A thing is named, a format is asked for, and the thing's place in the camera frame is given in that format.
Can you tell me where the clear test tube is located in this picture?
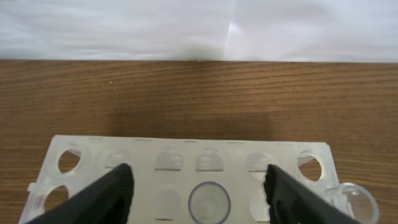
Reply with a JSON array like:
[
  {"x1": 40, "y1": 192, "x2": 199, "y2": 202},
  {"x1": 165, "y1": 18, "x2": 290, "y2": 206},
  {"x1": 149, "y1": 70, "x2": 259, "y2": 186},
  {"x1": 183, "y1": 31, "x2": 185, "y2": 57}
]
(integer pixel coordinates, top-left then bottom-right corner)
[
  {"x1": 323, "y1": 182, "x2": 380, "y2": 224},
  {"x1": 187, "y1": 180, "x2": 232, "y2": 224}
]

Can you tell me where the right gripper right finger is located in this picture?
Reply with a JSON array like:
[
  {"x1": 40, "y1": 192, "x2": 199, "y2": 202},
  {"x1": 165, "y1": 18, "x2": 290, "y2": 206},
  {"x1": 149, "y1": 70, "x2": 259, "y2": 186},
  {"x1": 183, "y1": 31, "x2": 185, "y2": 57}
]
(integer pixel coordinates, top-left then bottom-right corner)
[{"x1": 263, "y1": 164, "x2": 361, "y2": 224}]

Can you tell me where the white test tube rack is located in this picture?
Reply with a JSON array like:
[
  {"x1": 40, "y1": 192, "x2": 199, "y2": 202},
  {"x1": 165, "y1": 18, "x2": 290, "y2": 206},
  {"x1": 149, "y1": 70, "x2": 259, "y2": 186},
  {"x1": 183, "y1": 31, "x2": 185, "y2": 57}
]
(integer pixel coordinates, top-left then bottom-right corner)
[{"x1": 18, "y1": 134, "x2": 351, "y2": 224}]

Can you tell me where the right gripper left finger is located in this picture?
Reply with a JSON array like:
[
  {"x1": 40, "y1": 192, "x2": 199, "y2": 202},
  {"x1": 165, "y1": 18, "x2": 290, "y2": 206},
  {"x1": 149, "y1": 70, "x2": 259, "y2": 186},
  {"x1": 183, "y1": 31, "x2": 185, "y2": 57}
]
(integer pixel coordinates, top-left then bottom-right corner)
[{"x1": 24, "y1": 163, "x2": 135, "y2": 224}]

